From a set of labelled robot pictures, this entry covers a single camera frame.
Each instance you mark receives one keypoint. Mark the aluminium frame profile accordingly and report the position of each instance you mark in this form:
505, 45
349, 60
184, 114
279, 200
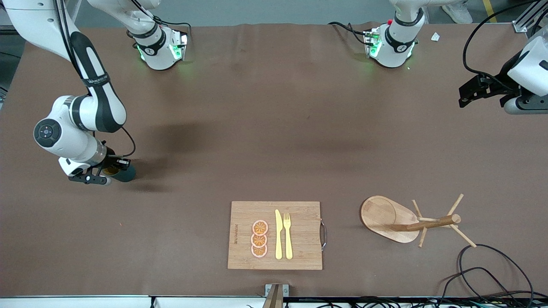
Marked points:
524, 21

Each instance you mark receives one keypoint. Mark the wooden cup rack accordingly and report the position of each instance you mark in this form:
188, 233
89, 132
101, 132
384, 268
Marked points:
381, 214

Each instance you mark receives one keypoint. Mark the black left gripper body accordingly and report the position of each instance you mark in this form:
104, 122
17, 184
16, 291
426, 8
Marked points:
500, 81

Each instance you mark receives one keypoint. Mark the wooden cutting board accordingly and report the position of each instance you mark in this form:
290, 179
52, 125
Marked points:
299, 214

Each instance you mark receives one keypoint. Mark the yellow plastic fork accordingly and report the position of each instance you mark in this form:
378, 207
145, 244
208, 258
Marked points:
288, 244

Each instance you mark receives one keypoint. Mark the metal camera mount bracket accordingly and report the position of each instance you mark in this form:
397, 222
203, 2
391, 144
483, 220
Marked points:
276, 297

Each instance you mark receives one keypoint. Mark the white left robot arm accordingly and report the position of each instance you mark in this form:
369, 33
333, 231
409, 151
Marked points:
396, 47

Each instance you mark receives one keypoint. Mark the brown table cover mat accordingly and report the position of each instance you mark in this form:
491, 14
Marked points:
274, 128

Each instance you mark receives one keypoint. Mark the white sneaker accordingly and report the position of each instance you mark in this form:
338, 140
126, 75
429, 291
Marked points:
458, 13

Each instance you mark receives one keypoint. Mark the yellow plastic knife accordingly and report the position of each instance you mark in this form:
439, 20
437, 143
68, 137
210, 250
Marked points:
278, 239

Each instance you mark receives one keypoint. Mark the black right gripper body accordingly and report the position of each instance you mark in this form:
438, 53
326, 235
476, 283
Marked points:
110, 159

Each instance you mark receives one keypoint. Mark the orange slice toy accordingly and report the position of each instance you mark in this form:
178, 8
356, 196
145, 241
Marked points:
258, 241
259, 251
260, 227

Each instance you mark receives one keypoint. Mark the white table edge rail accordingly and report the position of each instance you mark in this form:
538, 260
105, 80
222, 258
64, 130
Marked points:
85, 303

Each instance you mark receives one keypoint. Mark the dark green cup yellow inside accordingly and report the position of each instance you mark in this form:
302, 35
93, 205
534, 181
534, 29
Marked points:
126, 174

